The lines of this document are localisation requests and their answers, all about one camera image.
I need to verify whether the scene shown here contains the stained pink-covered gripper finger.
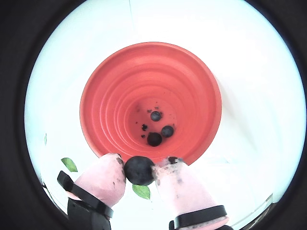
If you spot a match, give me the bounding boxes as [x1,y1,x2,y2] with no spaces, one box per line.
[153,156,235,230]

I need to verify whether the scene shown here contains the red collapsible silicone cup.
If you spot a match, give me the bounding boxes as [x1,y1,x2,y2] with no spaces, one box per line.
[79,42,223,167]

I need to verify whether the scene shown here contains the pink-covered black gripper finger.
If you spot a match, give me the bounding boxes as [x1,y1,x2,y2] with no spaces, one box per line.
[57,153,127,230]

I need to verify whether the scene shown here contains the small dark blueberry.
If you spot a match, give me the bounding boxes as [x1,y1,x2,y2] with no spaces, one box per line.
[124,155,155,186]

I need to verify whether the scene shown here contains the large green leaf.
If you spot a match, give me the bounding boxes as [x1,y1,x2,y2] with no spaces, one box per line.
[60,157,79,173]

